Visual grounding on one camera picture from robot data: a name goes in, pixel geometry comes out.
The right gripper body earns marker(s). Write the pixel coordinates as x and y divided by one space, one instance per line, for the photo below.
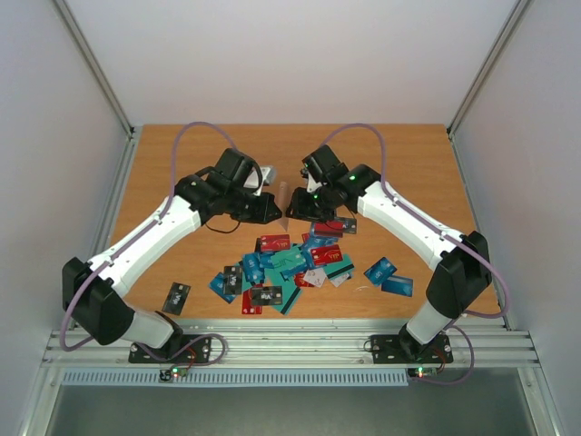
310 209

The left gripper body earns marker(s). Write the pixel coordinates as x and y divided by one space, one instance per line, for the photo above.
244 212

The blue VIP card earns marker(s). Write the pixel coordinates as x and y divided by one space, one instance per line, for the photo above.
252 267

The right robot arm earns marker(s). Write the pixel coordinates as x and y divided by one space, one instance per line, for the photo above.
458 262

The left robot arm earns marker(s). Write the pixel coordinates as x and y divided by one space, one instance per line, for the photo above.
94 290

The red card upper right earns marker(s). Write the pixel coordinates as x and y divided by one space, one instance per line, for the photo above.
328 229

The red VIP card upper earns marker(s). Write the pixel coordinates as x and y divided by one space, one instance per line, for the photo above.
271 243

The red vip card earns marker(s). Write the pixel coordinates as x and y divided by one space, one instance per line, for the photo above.
271 243
325 255

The red VIP card centre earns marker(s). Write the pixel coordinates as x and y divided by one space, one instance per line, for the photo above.
325 255

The teal VIP card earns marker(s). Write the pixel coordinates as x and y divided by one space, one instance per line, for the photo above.
289 262

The white card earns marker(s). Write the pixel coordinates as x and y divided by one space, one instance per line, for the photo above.
315 277

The black VIP card left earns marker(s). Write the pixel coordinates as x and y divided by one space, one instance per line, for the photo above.
232 280

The teal card magnetic stripe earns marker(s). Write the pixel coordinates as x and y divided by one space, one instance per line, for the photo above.
290 293

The blue card left bottom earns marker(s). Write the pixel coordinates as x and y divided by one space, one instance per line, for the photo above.
217 286

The black card on red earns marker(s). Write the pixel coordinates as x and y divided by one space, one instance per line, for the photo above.
266 295

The red card bottom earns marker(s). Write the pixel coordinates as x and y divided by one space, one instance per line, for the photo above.
247 308

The black card lone left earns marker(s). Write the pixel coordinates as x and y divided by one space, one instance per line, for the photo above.
176 298

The blue card far right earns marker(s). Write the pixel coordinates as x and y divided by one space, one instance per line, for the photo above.
398 285

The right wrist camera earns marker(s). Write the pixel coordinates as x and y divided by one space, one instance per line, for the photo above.
311 184

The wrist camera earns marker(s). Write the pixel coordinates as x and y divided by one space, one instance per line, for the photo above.
311 184
253 182

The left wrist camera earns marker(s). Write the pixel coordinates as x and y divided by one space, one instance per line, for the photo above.
253 182

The left base plate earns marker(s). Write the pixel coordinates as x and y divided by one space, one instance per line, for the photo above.
184 348

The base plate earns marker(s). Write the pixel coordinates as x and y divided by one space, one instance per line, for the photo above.
184 348
388 349

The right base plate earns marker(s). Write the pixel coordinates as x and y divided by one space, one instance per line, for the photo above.
388 349

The blue slotted cable duct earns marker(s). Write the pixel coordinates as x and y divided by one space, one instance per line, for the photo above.
237 378

